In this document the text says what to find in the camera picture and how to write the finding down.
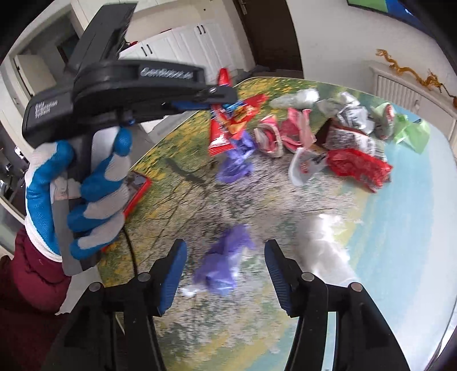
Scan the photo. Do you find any dark brown door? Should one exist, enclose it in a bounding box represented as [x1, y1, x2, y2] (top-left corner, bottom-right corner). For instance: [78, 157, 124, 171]
[234, 0, 305, 72]

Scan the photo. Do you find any light green wrapper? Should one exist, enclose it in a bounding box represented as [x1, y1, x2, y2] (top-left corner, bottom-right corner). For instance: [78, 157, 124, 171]
[392, 113, 433, 155]

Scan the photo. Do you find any clear plastic wrapper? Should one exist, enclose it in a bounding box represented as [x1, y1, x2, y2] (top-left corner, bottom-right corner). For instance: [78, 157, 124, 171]
[269, 88, 320, 110]

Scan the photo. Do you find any wall television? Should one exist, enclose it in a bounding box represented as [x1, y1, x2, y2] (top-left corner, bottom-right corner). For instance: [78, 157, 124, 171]
[346, 0, 428, 31]

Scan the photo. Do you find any red orange snack wrapper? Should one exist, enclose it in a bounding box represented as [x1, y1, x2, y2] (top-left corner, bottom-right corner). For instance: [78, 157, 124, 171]
[209, 68, 270, 158]

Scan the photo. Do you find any white black printed wrapper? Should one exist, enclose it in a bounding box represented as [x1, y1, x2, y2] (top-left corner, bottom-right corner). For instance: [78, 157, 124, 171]
[322, 107, 388, 162]

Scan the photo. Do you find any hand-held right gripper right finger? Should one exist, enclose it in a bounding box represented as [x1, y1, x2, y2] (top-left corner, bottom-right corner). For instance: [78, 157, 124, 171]
[264, 239, 411, 371]

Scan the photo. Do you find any black cable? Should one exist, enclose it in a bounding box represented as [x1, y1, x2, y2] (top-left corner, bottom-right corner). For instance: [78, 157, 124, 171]
[123, 228, 142, 279]

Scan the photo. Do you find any person's left hand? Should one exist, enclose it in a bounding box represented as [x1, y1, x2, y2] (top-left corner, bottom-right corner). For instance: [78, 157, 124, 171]
[24, 126, 134, 262]

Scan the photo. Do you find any white television stand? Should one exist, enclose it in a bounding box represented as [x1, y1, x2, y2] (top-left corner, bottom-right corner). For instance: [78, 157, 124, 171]
[368, 60, 457, 135]

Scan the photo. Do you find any pink wrapper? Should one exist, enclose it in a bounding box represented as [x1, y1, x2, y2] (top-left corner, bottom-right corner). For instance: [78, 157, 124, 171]
[282, 107, 315, 153]

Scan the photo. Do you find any red box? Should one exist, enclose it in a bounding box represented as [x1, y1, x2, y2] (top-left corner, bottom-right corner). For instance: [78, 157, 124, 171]
[102, 170, 153, 252]

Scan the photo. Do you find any golden dragon figurine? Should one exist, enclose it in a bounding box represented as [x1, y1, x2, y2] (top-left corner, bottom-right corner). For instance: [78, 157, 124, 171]
[375, 48, 452, 98]

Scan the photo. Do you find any person's left forearm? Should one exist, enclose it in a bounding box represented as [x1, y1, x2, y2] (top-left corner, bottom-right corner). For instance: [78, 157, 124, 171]
[0, 226, 74, 316]

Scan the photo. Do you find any white cabinet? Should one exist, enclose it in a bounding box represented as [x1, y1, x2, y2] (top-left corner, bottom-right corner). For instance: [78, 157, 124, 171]
[119, 19, 237, 85]

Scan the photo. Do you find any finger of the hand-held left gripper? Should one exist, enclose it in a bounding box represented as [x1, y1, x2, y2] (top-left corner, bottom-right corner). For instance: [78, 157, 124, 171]
[168, 85, 238, 115]

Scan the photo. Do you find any plain silver foil wrapper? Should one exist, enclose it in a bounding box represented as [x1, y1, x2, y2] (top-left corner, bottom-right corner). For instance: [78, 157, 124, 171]
[316, 91, 362, 119]

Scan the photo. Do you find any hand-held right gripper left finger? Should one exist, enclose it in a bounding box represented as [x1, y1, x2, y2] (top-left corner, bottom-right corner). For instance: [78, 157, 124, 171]
[43, 239, 188, 371]

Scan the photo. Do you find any silver wrapper with red inside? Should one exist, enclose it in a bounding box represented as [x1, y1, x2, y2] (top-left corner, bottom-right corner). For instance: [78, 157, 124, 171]
[370, 102, 398, 141]

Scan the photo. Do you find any white wrapper with red label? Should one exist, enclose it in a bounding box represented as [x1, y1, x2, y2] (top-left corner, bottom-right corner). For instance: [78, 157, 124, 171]
[288, 146, 328, 187]

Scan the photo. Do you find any bright red wrapper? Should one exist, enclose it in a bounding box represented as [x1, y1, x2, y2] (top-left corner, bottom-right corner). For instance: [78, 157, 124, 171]
[326, 148, 393, 193]

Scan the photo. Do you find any purple plastic wrapper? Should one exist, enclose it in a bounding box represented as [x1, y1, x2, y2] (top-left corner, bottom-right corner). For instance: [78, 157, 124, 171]
[216, 131, 256, 185]
[181, 224, 257, 297]

